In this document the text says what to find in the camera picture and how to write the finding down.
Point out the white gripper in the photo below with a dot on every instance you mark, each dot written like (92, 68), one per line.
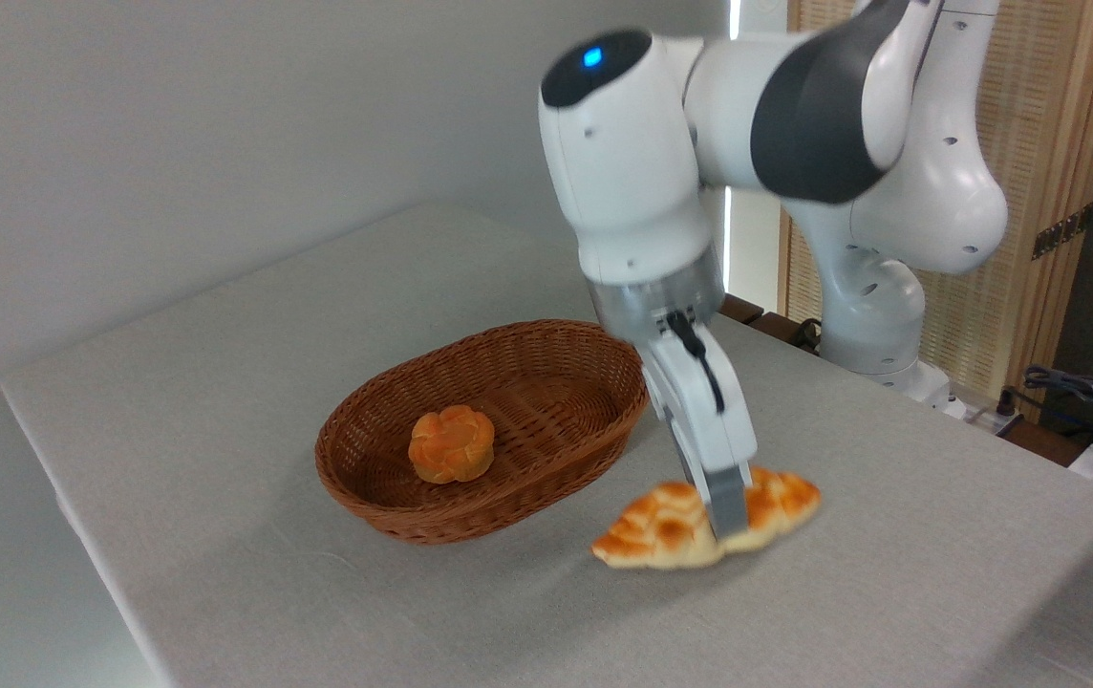
(704, 411)

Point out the long braided bread loaf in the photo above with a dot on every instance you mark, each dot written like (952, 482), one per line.
(661, 530)

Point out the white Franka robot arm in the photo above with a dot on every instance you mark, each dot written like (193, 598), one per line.
(632, 162)

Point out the brown wicker oval basket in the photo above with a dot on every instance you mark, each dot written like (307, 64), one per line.
(556, 382)

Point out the round orange bread roll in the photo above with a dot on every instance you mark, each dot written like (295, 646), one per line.
(451, 444)

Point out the white power strip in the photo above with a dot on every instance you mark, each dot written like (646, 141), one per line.
(986, 416)

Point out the dark metal screen hinge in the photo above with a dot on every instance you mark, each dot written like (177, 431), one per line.
(1062, 231)

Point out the grey tablecloth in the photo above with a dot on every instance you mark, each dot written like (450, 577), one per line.
(222, 430)

